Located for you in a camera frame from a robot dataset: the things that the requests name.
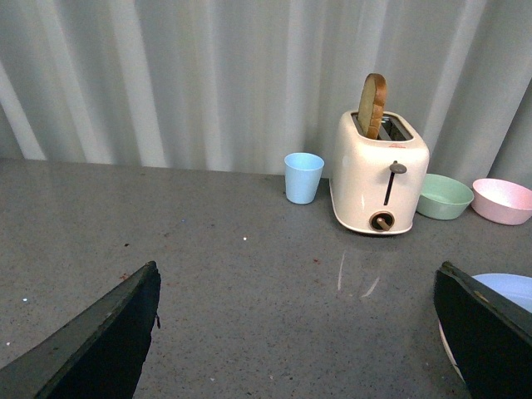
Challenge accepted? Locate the finger of the dark camera right gripper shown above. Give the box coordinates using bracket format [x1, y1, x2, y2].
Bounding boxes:
[433, 262, 531, 398]

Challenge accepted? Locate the grey pleated curtain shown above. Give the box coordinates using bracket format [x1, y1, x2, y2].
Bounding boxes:
[1, 1, 531, 185]

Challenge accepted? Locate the pink plastic plate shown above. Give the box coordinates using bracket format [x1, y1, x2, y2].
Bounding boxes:
[438, 322, 465, 382]

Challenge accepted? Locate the green plastic bowl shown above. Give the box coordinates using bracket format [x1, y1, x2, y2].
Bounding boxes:
[416, 174, 474, 220]

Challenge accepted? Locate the dark camera left gripper finger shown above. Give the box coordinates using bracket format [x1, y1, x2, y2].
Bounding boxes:
[1, 261, 161, 398]

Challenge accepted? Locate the pink plastic bowl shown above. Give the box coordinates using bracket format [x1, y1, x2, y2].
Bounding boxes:
[471, 178, 531, 225]

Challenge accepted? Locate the cream two-slot toaster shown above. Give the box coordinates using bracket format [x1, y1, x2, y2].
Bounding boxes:
[329, 111, 430, 235]

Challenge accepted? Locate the light blue plastic cup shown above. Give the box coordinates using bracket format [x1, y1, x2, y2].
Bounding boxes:
[284, 152, 324, 204]

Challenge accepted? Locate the brown bread slice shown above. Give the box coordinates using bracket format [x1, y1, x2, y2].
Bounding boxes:
[357, 73, 387, 140]

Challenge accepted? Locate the light blue plastic plate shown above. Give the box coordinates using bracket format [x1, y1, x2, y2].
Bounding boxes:
[474, 273, 532, 313]

